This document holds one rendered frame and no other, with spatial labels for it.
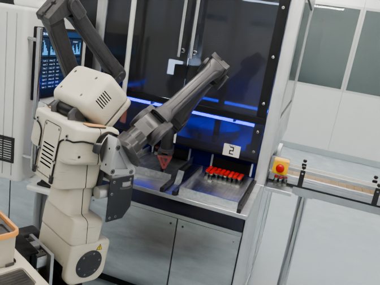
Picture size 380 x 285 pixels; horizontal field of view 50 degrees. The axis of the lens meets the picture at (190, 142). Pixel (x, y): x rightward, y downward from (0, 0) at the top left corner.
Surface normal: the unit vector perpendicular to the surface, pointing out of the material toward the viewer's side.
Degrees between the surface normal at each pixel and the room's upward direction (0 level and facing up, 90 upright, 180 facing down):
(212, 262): 90
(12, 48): 90
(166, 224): 90
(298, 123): 90
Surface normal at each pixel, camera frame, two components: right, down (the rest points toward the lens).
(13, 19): -0.26, 0.22
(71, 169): 0.71, 0.29
